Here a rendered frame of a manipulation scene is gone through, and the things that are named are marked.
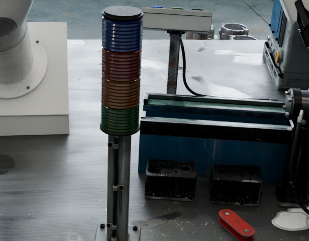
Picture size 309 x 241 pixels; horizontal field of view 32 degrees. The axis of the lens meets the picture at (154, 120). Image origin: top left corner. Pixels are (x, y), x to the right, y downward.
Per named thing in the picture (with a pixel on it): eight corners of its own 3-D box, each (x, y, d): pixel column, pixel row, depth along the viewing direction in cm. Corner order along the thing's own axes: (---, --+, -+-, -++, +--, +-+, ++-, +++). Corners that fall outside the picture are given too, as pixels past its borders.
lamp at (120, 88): (141, 94, 87) (142, 68, 85) (138, 110, 82) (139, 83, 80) (103, 92, 88) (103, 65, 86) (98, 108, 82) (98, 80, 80)
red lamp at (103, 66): (142, 68, 85) (143, 40, 83) (139, 83, 80) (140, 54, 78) (103, 65, 86) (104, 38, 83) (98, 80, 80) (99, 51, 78)
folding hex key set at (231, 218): (214, 219, 104) (215, 211, 104) (227, 214, 106) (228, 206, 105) (244, 246, 98) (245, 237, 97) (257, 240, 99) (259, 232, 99)
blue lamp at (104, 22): (143, 40, 83) (144, 11, 81) (140, 54, 78) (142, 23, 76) (104, 38, 83) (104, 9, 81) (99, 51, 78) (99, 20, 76)
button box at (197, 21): (208, 34, 140) (210, 13, 139) (211, 32, 133) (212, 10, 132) (142, 29, 140) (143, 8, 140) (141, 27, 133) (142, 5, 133)
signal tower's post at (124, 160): (141, 229, 101) (152, 5, 82) (137, 258, 94) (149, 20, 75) (97, 225, 101) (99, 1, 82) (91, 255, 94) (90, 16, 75)
